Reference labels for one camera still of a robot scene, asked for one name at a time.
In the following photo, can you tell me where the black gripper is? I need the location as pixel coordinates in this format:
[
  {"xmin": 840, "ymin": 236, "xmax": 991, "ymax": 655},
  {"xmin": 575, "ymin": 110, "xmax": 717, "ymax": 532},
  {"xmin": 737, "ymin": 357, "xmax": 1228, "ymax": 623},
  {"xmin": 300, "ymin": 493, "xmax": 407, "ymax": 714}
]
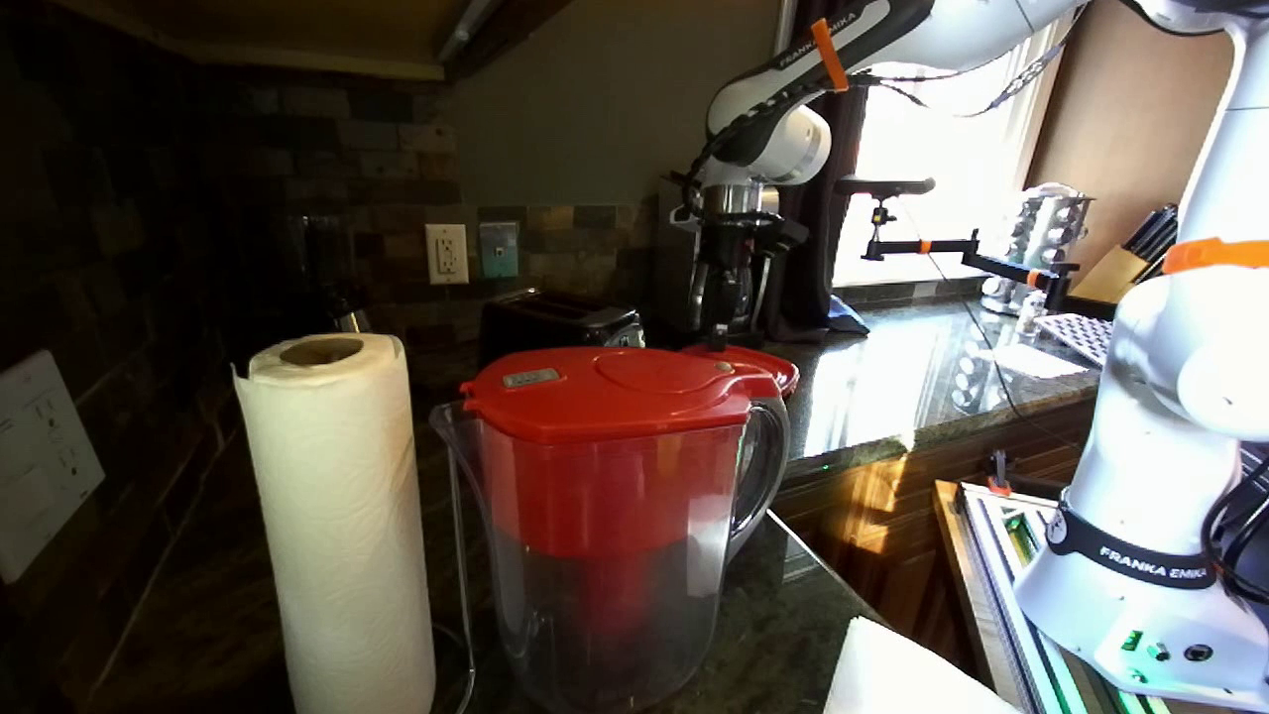
[{"xmin": 678, "ymin": 208, "xmax": 813, "ymax": 345}]

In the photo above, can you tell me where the red lidded plastic container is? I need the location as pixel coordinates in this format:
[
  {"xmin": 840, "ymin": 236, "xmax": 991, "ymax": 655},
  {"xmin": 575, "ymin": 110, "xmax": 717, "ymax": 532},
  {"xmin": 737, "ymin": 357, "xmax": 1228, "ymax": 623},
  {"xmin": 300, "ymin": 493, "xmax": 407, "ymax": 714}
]
[{"xmin": 684, "ymin": 345, "xmax": 805, "ymax": 400}]

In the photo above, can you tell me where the black coffee maker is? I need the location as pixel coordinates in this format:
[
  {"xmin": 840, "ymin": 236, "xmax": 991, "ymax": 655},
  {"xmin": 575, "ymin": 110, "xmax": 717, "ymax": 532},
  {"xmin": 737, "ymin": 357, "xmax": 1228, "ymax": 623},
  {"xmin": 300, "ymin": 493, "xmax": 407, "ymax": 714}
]
[{"xmin": 643, "ymin": 172, "xmax": 797, "ymax": 351}]

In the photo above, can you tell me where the black toaster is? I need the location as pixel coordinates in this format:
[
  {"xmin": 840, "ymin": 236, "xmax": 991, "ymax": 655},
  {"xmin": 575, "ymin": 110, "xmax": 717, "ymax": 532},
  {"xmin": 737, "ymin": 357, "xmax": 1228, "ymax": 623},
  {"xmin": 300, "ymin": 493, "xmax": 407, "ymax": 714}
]
[{"xmin": 476, "ymin": 290, "xmax": 650, "ymax": 371}]

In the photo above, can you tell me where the clear water pitcher red lid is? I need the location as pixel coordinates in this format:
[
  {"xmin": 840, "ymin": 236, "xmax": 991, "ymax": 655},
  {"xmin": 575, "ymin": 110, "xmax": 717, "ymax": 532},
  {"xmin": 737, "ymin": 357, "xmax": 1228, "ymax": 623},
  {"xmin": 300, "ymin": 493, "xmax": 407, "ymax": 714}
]
[{"xmin": 429, "ymin": 345, "xmax": 797, "ymax": 714}]

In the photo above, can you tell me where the wooden lower cabinet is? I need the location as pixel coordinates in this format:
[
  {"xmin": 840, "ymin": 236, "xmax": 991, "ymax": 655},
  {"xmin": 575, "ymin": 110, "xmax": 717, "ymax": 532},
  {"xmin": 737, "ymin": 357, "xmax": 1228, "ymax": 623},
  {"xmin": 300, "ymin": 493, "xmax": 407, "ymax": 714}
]
[{"xmin": 769, "ymin": 394, "xmax": 1106, "ymax": 668}]

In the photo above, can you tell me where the wooden cabinet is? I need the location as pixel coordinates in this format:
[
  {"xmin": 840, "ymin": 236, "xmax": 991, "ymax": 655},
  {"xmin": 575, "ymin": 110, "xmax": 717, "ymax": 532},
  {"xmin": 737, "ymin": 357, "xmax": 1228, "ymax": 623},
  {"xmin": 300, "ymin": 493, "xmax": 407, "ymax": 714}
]
[
  {"xmin": 50, "ymin": 0, "xmax": 569, "ymax": 86},
  {"xmin": 769, "ymin": 394, "xmax": 1106, "ymax": 668}
]

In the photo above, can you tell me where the checkered dish mat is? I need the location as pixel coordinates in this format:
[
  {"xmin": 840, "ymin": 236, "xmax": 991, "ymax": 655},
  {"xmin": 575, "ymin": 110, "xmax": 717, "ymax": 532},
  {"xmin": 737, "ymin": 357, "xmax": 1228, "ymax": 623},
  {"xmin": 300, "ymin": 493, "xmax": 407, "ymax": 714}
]
[{"xmin": 1027, "ymin": 308, "xmax": 1126, "ymax": 372}]

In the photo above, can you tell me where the wooden knife block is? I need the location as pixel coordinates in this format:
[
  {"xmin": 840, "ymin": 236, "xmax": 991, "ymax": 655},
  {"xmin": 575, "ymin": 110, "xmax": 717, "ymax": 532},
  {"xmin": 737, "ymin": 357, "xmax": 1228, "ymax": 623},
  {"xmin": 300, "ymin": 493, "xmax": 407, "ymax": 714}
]
[{"xmin": 1068, "ymin": 204, "xmax": 1183, "ymax": 308}]

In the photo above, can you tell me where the white paper sheet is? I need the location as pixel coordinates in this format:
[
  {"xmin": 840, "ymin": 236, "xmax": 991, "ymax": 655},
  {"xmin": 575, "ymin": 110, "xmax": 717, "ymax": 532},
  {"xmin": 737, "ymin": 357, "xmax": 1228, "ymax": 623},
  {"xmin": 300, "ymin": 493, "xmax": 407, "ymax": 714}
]
[{"xmin": 821, "ymin": 611, "xmax": 1027, "ymax": 714}]

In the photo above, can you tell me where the white paper towel roll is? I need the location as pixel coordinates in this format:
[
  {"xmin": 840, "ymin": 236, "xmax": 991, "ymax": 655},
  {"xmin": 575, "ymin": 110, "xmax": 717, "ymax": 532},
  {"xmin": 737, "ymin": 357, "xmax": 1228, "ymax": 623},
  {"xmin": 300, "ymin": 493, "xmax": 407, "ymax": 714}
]
[{"xmin": 228, "ymin": 328, "xmax": 440, "ymax": 714}]

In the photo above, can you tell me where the wooden upper cabinet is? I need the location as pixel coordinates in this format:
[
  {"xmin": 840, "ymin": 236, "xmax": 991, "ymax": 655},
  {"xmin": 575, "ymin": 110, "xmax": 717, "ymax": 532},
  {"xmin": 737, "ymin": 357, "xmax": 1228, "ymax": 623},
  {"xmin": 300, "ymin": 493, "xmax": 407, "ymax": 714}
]
[{"xmin": 50, "ymin": 0, "xmax": 569, "ymax": 86}]

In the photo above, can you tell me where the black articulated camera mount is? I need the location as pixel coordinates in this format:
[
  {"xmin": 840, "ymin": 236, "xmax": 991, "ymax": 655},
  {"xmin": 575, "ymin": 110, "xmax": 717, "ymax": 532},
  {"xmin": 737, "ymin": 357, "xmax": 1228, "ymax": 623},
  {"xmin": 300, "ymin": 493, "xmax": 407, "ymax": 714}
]
[{"xmin": 846, "ymin": 174, "xmax": 1122, "ymax": 323}]

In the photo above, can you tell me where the pale blue wall plate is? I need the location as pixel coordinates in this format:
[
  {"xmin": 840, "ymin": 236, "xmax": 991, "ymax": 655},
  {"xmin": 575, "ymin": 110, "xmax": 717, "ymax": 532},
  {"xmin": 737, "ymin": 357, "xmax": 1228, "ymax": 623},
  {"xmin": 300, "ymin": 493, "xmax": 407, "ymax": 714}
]
[{"xmin": 476, "ymin": 217, "xmax": 524, "ymax": 283}]

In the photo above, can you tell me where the white wall switch plate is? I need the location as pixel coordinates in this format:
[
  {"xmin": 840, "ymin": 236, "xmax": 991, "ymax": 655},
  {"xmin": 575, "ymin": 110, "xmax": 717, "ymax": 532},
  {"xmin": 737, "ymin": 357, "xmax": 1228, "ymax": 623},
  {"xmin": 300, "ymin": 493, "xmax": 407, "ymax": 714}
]
[{"xmin": 421, "ymin": 217, "xmax": 476, "ymax": 290}]

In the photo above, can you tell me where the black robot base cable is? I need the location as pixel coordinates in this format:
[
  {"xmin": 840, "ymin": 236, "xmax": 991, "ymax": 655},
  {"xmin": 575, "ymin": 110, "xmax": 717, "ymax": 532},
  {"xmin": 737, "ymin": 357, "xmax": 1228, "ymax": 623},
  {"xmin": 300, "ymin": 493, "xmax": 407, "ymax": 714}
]
[{"xmin": 1201, "ymin": 442, "xmax": 1269, "ymax": 611}]

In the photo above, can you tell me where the white wall outlet plate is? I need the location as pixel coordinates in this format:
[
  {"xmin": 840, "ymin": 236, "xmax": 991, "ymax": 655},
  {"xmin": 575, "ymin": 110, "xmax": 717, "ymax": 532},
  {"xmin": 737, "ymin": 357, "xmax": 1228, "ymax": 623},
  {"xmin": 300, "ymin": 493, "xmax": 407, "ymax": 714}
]
[{"xmin": 0, "ymin": 345, "xmax": 109, "ymax": 586}]

